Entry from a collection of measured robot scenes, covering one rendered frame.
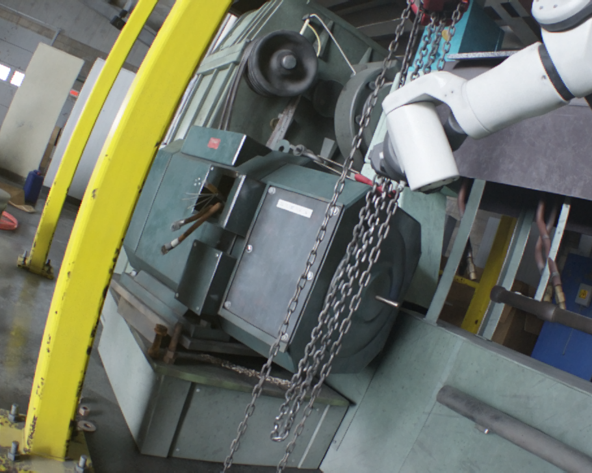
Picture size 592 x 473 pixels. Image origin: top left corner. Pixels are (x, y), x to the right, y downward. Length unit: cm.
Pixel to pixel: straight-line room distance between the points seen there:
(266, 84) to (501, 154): 90
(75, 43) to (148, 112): 1420
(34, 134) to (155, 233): 563
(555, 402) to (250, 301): 73
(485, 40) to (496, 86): 151
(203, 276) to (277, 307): 19
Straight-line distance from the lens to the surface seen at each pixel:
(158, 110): 92
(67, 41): 1510
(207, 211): 110
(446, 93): 54
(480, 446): 117
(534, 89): 48
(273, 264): 106
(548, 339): 395
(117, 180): 91
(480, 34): 199
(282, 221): 107
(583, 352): 382
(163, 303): 127
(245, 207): 109
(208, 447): 135
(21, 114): 693
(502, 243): 306
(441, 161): 56
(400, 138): 58
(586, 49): 47
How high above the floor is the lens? 67
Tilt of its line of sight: 1 degrees up
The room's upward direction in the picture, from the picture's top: 22 degrees clockwise
